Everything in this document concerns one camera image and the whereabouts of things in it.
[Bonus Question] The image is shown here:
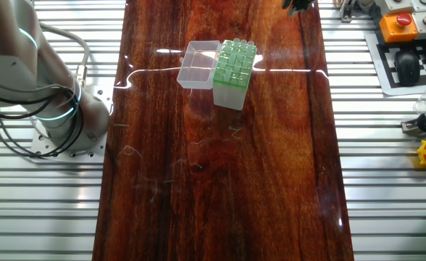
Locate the pipette tip box green rack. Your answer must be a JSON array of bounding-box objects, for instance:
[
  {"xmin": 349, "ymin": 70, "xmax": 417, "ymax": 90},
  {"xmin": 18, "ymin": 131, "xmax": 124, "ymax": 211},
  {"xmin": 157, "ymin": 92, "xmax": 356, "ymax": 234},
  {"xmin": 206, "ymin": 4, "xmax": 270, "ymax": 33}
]
[{"xmin": 176, "ymin": 37, "xmax": 259, "ymax": 112}]

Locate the orange emergency stop box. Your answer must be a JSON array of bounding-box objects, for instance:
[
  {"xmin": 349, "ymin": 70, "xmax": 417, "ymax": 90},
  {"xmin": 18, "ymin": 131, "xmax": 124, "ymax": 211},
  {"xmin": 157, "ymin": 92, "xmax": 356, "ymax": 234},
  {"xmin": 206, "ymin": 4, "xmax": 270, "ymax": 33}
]
[{"xmin": 378, "ymin": 12, "xmax": 419, "ymax": 44}]

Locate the checkerboard calibration sheet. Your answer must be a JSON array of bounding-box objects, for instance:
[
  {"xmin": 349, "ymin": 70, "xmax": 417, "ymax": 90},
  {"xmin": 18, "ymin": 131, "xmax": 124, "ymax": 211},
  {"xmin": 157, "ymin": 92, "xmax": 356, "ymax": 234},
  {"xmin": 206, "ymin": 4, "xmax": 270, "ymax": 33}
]
[{"xmin": 364, "ymin": 30, "xmax": 426, "ymax": 98}]

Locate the black computer mouse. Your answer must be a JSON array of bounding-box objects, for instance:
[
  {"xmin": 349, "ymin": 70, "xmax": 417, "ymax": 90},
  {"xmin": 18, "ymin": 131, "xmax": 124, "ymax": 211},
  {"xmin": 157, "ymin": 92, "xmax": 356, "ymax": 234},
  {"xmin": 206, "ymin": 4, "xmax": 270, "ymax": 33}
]
[{"xmin": 393, "ymin": 49, "xmax": 423, "ymax": 87}]

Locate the clear plastic cup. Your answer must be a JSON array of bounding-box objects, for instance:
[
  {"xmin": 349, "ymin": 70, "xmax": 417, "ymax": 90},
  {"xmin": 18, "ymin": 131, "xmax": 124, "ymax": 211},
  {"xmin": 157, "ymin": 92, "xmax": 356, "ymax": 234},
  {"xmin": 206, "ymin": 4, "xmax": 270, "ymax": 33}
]
[{"xmin": 412, "ymin": 94, "xmax": 426, "ymax": 117}]

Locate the glossy wood grain board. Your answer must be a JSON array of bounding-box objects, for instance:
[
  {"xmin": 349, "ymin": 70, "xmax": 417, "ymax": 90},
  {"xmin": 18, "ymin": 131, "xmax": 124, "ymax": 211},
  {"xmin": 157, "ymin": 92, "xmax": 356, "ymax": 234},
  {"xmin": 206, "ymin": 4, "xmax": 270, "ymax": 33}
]
[{"xmin": 91, "ymin": 0, "xmax": 355, "ymax": 261}]

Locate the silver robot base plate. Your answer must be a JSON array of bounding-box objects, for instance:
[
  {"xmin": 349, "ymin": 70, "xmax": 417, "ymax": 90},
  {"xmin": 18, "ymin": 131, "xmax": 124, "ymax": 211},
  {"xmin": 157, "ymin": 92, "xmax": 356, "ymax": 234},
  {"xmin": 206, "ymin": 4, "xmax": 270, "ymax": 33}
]
[{"xmin": 30, "ymin": 83, "xmax": 114, "ymax": 163}]

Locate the grey cable with metal plug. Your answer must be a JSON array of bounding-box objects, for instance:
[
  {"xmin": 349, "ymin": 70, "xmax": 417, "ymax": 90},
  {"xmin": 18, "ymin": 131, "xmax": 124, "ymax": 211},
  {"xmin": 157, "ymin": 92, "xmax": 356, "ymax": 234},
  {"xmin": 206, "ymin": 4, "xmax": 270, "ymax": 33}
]
[{"xmin": 35, "ymin": 20, "xmax": 91, "ymax": 90}]

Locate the black power cable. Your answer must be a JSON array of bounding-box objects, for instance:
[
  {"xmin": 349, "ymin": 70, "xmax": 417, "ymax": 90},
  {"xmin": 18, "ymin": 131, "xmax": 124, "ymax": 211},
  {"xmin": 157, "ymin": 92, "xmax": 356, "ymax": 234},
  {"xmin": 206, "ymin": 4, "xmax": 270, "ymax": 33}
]
[{"xmin": 0, "ymin": 83, "xmax": 86, "ymax": 158}]

